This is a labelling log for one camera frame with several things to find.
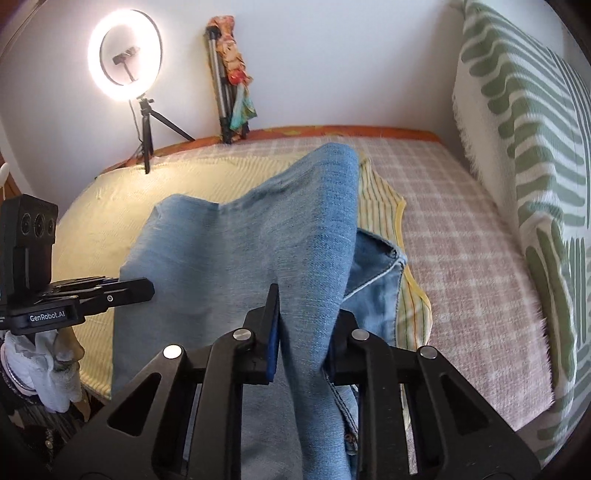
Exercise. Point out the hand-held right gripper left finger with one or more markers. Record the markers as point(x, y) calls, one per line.
point(274, 341)

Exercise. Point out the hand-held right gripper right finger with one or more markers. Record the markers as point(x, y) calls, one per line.
point(342, 346)

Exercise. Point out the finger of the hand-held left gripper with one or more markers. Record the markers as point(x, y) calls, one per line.
point(87, 281)
point(124, 290)

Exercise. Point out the light blue denim pants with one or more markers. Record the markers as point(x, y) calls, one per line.
point(231, 258)

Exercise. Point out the person's left forearm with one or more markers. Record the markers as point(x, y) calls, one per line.
point(37, 429)

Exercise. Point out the pale yellow ribbed blanket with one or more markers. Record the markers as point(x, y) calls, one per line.
point(101, 217)

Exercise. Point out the yellow striped garment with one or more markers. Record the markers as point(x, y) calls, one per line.
point(413, 304)

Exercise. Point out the black tripod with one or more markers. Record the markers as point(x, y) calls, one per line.
point(147, 134)

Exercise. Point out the beige checked blanket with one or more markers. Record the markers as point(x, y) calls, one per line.
point(461, 240)

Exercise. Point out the black phone holder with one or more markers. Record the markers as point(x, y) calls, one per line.
point(124, 57)

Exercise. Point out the orange bed sheet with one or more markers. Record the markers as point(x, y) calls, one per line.
point(323, 130)

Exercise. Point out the folded silver tripod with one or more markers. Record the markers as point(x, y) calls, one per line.
point(220, 92)

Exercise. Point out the folded tripod with colourful cloth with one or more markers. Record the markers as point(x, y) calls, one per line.
point(235, 60)

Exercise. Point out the green white patterned pillow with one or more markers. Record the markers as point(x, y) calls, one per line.
point(521, 115)

